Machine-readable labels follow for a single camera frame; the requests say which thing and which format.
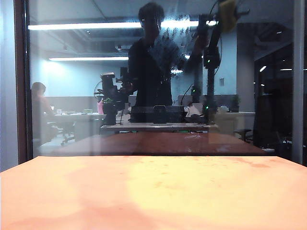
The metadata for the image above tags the large glass window pane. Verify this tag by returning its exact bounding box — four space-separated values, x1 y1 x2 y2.
25 0 299 157

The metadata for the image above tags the dark brown window frame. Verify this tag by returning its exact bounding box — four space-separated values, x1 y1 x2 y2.
13 0 34 164

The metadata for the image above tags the grey window frame post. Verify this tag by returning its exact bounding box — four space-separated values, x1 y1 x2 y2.
292 0 307 166

